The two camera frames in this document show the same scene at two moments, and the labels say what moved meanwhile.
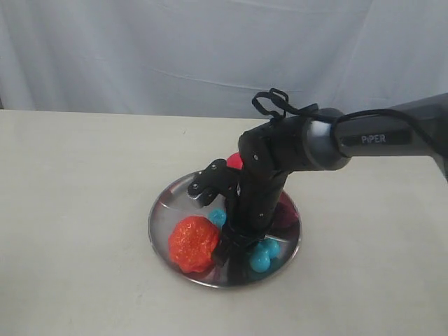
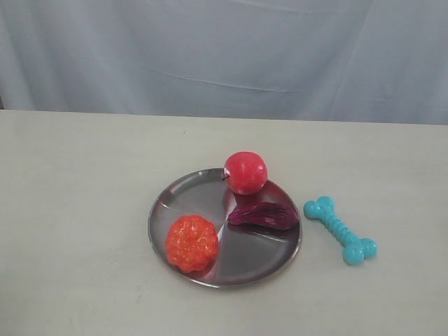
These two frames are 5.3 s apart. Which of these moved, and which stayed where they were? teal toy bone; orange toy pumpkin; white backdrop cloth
Moved: teal toy bone
Stayed: white backdrop cloth; orange toy pumpkin
